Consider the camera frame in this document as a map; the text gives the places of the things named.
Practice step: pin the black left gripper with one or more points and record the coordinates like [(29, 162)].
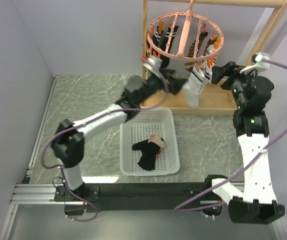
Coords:
[(176, 84)]

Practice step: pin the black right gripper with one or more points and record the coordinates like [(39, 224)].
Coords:
[(219, 72)]

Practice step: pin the white sock with black stripes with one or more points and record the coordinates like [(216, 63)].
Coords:
[(193, 87)]

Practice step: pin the pink round clip hanger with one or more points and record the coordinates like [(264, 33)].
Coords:
[(148, 31)]

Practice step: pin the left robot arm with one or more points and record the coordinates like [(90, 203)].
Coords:
[(71, 137)]

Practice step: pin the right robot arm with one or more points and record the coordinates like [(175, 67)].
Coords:
[(253, 160)]

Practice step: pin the wooden hanger rack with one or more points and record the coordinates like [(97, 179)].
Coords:
[(214, 100)]

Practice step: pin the hanging brown striped sock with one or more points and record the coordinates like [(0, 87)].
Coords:
[(196, 47)]

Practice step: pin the hanging black white striped sock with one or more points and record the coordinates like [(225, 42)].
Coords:
[(161, 42)]

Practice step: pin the white plastic laundry basket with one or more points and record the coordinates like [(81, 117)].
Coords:
[(158, 121)]

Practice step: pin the beige sock in basket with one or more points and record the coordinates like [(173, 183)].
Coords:
[(157, 140)]

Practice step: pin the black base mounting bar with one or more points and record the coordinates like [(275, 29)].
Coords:
[(141, 196)]

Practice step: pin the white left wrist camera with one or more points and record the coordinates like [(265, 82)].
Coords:
[(151, 62)]

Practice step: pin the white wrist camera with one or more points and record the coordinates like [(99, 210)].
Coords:
[(259, 63), (151, 62)]

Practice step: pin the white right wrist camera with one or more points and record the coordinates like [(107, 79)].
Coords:
[(259, 63)]

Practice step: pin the aluminium rail frame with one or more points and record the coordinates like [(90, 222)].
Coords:
[(42, 194)]

